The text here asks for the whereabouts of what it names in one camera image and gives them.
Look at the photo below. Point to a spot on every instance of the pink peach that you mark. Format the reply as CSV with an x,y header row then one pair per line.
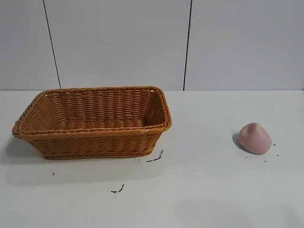
x,y
255,139

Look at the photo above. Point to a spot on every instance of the brown woven wicker basket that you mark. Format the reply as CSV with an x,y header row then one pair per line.
x,y
95,137

